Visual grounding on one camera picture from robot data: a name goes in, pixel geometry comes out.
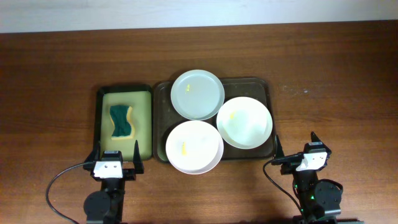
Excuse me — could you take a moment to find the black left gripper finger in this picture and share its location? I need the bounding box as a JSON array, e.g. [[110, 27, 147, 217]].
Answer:
[[83, 142, 101, 170], [132, 140, 144, 174]]

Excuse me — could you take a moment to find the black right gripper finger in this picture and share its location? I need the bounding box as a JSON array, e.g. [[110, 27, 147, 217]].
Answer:
[[310, 131, 323, 146], [274, 134, 285, 158]]

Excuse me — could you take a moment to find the pale green plate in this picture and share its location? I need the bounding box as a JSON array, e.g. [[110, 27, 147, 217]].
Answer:
[[216, 96, 273, 149]]

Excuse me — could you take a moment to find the green yellow scrub sponge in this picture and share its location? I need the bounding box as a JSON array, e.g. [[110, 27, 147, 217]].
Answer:
[[109, 105, 135, 140]]

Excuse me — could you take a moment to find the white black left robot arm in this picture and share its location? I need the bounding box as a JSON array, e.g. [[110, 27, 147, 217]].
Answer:
[[83, 142, 144, 224]]

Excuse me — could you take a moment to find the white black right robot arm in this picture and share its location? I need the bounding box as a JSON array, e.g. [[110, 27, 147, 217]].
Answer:
[[266, 132, 361, 224]]

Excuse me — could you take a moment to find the small black tray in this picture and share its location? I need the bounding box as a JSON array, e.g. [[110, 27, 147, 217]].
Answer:
[[93, 84, 153, 147]]

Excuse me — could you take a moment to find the pale pink plate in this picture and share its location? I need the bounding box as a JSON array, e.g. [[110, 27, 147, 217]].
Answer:
[[165, 121, 224, 175]]

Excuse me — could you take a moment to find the yellow-green foam pad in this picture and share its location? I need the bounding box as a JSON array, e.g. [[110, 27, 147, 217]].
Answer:
[[100, 91, 152, 162]]

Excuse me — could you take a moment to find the pale blue plate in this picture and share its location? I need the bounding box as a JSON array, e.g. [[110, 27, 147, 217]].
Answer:
[[170, 70, 225, 121]]

